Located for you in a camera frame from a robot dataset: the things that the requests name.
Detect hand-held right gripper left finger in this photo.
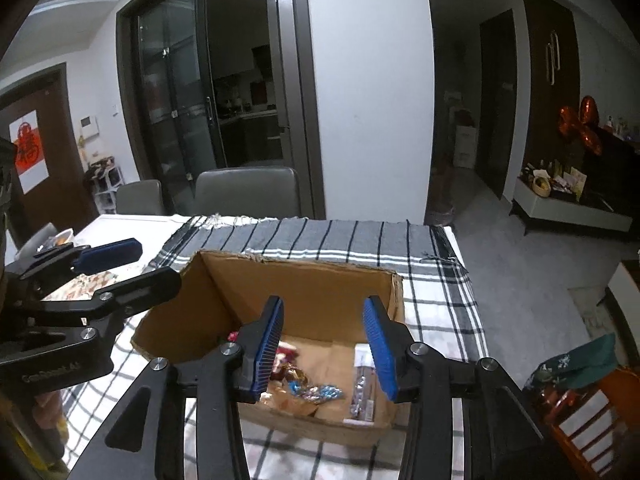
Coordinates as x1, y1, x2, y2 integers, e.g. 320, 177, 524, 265
67, 295, 285, 480

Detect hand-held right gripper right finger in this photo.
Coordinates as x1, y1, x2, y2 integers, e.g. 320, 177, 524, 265
362, 296, 561, 480

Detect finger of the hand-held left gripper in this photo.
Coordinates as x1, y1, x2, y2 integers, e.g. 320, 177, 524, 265
20, 238, 143, 292
30, 266, 182, 334

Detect red snack packet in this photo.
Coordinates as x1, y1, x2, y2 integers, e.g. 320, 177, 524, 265
272, 342, 301, 381

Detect white black bar packet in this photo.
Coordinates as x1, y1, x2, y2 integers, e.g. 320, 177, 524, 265
345, 342, 376, 426

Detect brown kraft snack packet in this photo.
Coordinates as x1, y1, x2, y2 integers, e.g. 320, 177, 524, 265
262, 390, 321, 418

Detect foil candy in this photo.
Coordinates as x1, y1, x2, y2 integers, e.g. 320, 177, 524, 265
287, 382, 346, 403

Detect brown cardboard box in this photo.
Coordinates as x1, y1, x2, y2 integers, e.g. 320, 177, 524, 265
131, 249, 405, 448

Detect person's left hand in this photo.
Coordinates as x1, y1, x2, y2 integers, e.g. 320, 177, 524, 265
32, 390, 68, 466

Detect white patterned table mat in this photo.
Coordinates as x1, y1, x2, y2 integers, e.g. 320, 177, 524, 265
10, 215, 191, 311

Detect white plastic basket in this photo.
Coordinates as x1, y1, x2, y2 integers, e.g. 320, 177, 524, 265
37, 227, 76, 252

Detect grey dining chair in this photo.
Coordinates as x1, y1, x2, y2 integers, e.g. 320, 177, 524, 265
116, 180, 166, 216
194, 166, 301, 218

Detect white storage rack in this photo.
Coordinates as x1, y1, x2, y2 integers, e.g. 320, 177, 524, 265
85, 157, 126, 216

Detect brown door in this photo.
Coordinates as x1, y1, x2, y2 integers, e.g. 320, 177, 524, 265
0, 62, 98, 241

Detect grey checked tablecloth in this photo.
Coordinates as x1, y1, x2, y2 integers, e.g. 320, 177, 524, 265
60, 215, 493, 480

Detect red door poster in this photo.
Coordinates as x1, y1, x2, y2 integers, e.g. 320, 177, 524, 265
10, 110, 51, 193

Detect glass sliding door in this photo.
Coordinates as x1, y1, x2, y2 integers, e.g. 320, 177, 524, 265
116, 0, 321, 216

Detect green cloth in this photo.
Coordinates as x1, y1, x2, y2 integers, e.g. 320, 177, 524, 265
525, 332, 618, 391

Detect white low cabinet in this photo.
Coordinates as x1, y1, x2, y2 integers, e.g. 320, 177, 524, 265
510, 177, 633, 236

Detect orange wooden chair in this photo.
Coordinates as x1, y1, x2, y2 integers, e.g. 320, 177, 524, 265
537, 367, 640, 480

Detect red foil balloons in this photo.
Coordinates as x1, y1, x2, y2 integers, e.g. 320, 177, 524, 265
559, 96, 606, 156

